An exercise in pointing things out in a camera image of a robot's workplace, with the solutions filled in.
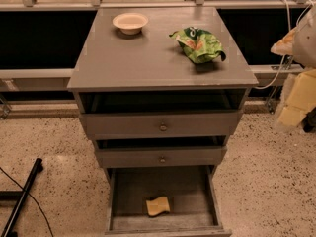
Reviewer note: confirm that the yellow sponge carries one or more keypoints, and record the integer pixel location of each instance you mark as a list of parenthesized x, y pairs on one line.
[(157, 206)]

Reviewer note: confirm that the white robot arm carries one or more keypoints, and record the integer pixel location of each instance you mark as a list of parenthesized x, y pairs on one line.
[(299, 92)]

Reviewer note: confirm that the grey wooden drawer cabinet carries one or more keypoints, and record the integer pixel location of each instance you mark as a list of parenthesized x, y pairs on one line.
[(148, 73)]

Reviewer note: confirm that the grey top drawer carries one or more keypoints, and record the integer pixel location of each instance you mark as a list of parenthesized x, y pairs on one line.
[(146, 125)]

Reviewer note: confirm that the brass top drawer knob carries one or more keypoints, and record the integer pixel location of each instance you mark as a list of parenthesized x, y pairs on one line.
[(163, 127)]

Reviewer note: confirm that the brass drawer knob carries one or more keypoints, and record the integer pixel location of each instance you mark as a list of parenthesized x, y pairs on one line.
[(163, 127), (162, 160)]

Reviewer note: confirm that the grey middle drawer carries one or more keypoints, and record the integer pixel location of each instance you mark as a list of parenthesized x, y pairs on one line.
[(149, 157)]

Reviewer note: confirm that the brass middle drawer knob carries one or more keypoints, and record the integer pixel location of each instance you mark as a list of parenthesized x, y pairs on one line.
[(162, 160)]

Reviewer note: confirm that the grey open bottom drawer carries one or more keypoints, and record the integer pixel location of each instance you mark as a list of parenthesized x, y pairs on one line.
[(190, 192)]

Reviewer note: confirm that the green crumpled chip bag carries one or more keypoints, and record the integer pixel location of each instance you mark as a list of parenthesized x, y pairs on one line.
[(199, 46)]

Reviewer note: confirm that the white bowl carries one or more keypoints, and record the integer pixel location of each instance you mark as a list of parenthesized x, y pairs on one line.
[(130, 23)]

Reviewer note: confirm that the black metal stand leg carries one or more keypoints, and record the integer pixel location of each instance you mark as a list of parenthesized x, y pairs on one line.
[(19, 197)]

